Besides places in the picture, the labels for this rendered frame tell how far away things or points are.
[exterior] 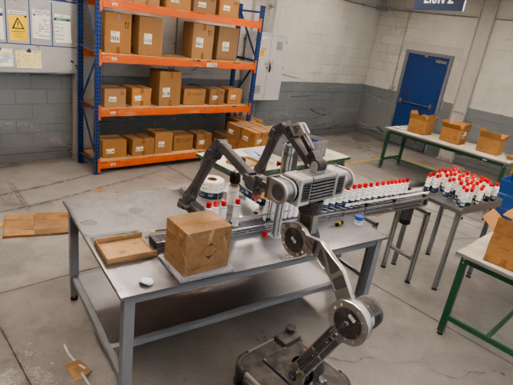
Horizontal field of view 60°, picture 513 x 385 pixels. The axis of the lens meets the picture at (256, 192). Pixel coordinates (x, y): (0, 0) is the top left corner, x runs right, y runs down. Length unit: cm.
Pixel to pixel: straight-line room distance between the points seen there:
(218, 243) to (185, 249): 21
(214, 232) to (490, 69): 854
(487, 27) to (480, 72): 88
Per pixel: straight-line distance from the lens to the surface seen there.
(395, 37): 1137
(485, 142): 813
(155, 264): 270
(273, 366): 296
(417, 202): 452
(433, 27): 1095
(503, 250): 379
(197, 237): 246
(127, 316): 254
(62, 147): 711
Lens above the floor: 222
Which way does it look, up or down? 21 degrees down
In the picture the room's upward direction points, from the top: 8 degrees clockwise
